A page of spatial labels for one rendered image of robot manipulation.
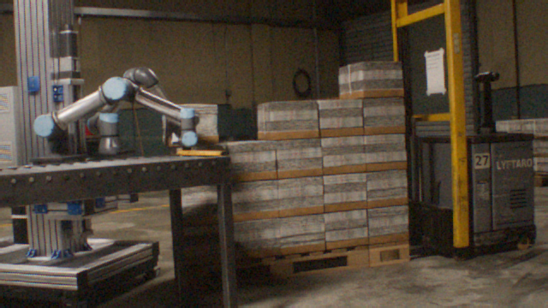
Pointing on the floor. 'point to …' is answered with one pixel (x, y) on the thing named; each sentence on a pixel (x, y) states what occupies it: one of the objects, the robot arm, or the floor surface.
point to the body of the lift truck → (486, 185)
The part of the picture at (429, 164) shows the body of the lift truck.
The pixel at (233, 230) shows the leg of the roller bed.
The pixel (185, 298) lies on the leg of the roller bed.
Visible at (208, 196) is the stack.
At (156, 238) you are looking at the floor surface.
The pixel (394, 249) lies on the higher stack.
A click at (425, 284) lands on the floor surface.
